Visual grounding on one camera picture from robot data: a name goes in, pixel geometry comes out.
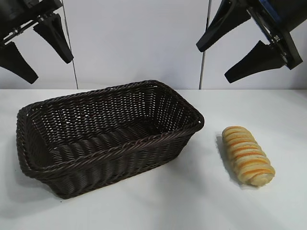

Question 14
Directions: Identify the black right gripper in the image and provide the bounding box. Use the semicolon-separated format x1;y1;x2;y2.
196;0;307;84

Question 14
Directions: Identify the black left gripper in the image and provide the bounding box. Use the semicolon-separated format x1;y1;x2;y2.
0;0;74;84

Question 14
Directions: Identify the long striped bread loaf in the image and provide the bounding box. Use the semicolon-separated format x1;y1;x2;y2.
221;125;276;187

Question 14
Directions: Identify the dark brown woven basket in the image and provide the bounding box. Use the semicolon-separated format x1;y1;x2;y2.
16;79;205;186

